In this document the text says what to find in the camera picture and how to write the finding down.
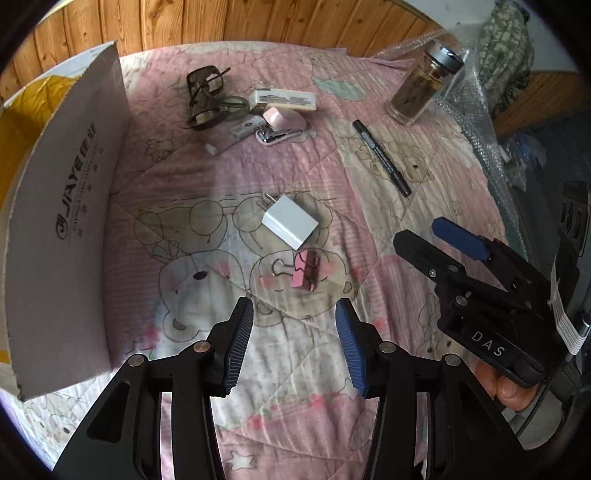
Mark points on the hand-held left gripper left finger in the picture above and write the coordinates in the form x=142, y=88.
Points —
x=238, y=344

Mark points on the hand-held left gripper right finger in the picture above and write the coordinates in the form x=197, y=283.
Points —
x=350, y=346

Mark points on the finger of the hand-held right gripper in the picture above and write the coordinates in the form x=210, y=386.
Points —
x=459, y=237
x=422, y=254

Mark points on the pink binder clip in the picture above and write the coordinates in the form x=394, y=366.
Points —
x=302, y=272

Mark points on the white cardboard box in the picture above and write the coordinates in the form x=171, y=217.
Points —
x=69, y=207

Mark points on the person's right hand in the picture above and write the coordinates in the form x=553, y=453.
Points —
x=508, y=393

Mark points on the clear plastic bag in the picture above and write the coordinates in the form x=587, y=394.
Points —
x=521, y=159

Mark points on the black marker pen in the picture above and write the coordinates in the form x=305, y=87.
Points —
x=383, y=159

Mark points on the clear bubble wrap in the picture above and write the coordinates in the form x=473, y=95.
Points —
x=475, y=134

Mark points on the pink printed blanket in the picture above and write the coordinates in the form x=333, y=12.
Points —
x=323, y=175

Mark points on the white charger plug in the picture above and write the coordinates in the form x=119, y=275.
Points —
x=291, y=221

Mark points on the glass bottle with metal lid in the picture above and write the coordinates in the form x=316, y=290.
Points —
x=418, y=87

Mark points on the camouflage cloth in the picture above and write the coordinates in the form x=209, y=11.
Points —
x=503, y=55

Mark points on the silver nail clipper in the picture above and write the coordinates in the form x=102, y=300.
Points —
x=272, y=136

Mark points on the small pink plastic object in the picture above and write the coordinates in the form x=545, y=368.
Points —
x=282, y=117

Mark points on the white rectangular packet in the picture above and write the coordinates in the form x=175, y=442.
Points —
x=284, y=100

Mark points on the small white tube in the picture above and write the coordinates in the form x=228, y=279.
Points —
x=247, y=127

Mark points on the white paper sheet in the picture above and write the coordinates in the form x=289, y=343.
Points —
x=339, y=50

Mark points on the dark folded glasses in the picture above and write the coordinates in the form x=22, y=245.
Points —
x=203, y=76

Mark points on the yellow plastic bag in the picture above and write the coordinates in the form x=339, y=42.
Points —
x=27, y=110

